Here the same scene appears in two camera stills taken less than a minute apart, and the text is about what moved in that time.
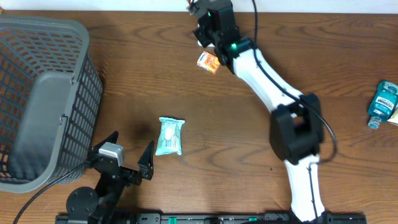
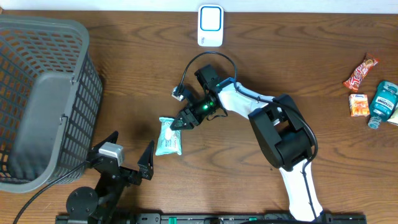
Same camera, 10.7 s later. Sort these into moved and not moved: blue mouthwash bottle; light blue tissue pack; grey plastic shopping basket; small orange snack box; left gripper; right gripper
Moved: right gripper; small orange snack box
Not moved: grey plastic shopping basket; left gripper; blue mouthwash bottle; light blue tissue pack
